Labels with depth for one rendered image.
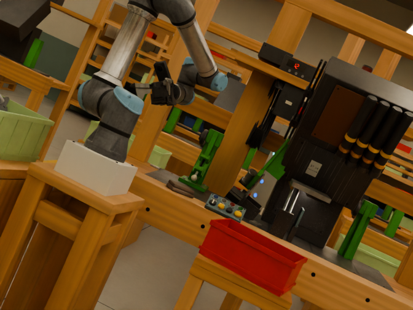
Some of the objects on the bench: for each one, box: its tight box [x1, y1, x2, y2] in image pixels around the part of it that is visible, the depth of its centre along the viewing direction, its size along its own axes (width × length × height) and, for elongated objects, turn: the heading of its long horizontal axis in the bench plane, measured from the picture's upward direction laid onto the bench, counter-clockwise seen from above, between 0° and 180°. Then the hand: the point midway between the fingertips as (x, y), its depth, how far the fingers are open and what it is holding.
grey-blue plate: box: [286, 207, 305, 243], centre depth 249 cm, size 10×2×14 cm, turn 94°
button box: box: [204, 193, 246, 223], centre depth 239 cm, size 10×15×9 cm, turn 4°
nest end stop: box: [224, 190, 241, 204], centre depth 257 cm, size 4×7×6 cm, turn 4°
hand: (147, 81), depth 224 cm, fingers open, 14 cm apart
